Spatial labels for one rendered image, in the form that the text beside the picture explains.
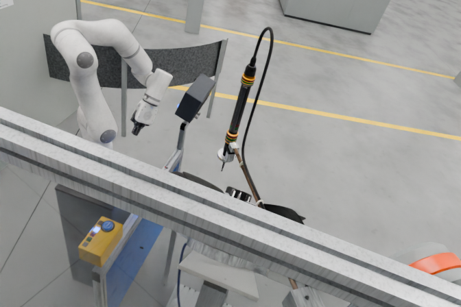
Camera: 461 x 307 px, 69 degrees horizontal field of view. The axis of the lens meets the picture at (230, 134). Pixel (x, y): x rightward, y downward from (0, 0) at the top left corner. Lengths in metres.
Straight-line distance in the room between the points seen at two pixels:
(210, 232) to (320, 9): 7.20
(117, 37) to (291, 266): 1.12
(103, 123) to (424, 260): 1.24
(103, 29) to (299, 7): 6.27
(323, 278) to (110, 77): 2.84
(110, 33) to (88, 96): 0.27
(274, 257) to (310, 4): 7.12
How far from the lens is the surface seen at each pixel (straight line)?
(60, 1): 3.18
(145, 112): 1.61
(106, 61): 3.01
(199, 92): 1.97
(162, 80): 1.58
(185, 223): 0.37
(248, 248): 0.37
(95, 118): 1.47
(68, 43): 1.28
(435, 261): 0.58
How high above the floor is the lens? 2.33
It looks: 39 degrees down
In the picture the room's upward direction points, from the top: 16 degrees clockwise
